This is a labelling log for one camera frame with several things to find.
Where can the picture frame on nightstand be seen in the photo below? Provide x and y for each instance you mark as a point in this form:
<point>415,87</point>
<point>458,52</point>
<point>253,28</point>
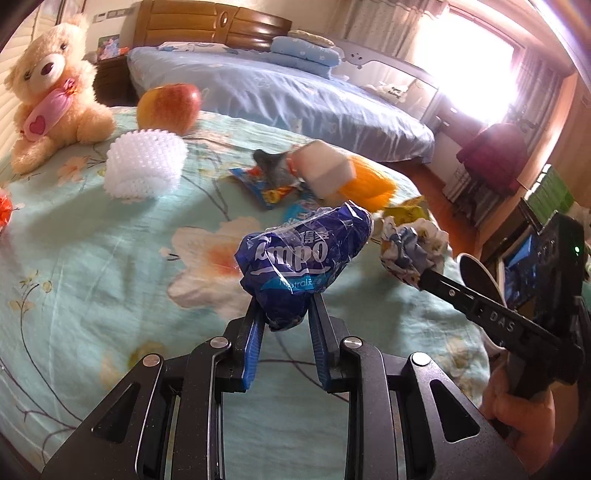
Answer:
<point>109,47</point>

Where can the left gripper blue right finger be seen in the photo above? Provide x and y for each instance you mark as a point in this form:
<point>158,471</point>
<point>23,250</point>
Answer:
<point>326,337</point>

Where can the red blue snack bag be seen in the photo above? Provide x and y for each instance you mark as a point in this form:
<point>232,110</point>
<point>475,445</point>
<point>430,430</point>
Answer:
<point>271,178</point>

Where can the cream teddy bear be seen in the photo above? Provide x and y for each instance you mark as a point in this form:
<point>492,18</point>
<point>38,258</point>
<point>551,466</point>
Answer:
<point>58,106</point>

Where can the wooden headboard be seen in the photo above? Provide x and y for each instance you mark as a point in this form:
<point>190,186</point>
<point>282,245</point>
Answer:
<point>201,21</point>

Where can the yellow snack wrapper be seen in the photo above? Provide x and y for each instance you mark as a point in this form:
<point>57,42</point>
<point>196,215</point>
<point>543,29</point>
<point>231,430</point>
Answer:
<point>408,211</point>

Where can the white foam fruit net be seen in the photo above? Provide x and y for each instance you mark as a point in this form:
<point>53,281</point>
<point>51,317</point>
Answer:
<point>144,164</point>

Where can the folded blue blanket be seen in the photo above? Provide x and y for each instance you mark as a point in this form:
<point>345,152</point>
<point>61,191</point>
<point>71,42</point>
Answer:
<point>303,55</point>

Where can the black desk with screen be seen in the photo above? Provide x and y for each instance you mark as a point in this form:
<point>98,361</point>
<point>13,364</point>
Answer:
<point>511,255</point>

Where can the blue bed cover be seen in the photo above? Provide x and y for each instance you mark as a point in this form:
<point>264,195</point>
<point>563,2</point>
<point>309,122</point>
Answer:
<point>244,84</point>

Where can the green boxes stack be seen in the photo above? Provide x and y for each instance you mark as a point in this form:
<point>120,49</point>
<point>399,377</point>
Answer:
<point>548,194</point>

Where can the grey window curtain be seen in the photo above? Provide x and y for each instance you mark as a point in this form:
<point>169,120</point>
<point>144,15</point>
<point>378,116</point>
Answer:
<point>398,29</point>

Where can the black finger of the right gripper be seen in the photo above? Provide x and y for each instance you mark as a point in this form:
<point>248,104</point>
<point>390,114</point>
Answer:
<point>508,329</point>

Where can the dark wooden nightstand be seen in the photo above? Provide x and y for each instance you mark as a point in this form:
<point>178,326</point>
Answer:
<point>112,84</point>

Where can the white blue paper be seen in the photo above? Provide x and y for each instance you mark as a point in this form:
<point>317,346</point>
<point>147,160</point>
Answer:
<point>411,249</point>

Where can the dark red hanging clothes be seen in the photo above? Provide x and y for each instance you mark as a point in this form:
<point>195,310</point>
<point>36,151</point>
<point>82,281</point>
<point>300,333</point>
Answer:
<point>498,156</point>

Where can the white foam block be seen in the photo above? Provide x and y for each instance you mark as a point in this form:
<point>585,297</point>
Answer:
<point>323,168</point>

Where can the orange red plastic flower wrap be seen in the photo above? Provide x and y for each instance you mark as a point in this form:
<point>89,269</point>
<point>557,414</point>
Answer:
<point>7,209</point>

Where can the floral teal bed sheet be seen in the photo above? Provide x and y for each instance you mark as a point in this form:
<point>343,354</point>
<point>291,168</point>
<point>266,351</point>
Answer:
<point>90,284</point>

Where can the blue tissue wrapper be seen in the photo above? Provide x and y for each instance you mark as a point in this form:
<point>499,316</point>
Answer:
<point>282,267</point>

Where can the white baby crib rail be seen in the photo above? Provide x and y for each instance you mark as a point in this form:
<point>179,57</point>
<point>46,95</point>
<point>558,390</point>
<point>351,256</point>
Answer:
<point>399,82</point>

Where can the red yellow apple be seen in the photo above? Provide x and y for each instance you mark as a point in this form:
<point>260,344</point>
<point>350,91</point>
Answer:
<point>170,107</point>

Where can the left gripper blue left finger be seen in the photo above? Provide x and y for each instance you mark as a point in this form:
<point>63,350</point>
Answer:
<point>246,335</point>

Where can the right hand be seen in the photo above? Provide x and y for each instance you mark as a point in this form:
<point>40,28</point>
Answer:
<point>534,421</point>

